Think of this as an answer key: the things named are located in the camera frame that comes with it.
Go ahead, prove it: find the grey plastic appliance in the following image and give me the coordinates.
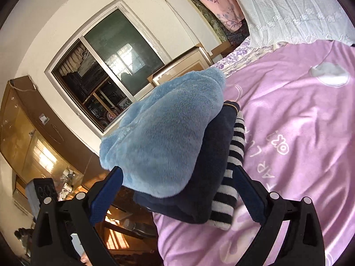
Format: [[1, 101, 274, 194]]
[[24, 179, 57, 222]]

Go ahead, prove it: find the navy folded garment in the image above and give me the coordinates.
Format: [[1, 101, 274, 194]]
[[133, 101, 240, 225]]

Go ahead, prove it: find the cluster of white bottles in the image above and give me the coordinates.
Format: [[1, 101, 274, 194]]
[[57, 168, 84, 200]]

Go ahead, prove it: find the pink printed blanket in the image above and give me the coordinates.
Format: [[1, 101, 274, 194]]
[[154, 39, 355, 266]]

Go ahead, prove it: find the black white striped garment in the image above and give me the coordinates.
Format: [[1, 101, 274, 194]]
[[208, 111, 246, 230]]

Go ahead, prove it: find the wooden bedside cabinet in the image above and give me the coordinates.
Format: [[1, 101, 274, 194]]
[[147, 46, 215, 86]]

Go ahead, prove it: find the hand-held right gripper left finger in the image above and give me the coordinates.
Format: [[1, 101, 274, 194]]
[[33, 166, 124, 266]]

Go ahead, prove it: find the brown wooden wardrobe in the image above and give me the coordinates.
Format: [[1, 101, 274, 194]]
[[0, 76, 107, 183]]

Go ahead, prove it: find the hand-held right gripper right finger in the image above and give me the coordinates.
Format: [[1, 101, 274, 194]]
[[233, 166, 325, 266]]

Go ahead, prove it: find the dark wooden table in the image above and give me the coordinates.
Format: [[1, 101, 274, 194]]
[[83, 186, 158, 252]]

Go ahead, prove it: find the blue fleece jacket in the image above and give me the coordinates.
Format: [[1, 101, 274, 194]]
[[99, 68, 226, 198]]

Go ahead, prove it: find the cardboard box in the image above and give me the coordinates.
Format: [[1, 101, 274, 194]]
[[211, 40, 232, 57]]

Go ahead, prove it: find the purple floral bedsheet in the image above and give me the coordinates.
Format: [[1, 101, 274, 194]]
[[215, 37, 286, 76]]

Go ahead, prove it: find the sliding glass window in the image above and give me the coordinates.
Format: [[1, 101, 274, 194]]
[[44, 0, 174, 137]]

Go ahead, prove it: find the dark green patterned cloth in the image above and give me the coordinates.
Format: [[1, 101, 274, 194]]
[[179, 0, 250, 46]]

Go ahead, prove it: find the white lace cloth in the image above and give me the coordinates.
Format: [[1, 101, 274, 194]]
[[222, 0, 355, 46]]

